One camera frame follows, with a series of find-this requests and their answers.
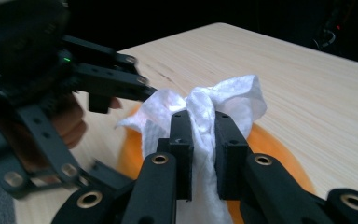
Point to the orange plush toy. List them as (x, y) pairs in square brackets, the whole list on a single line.
[(276, 149)]

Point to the white wet wipe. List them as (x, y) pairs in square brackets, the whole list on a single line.
[(203, 99)]

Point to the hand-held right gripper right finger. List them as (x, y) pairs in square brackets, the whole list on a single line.
[(230, 155)]

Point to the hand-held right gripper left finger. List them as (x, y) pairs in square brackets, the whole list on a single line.
[(183, 146)]

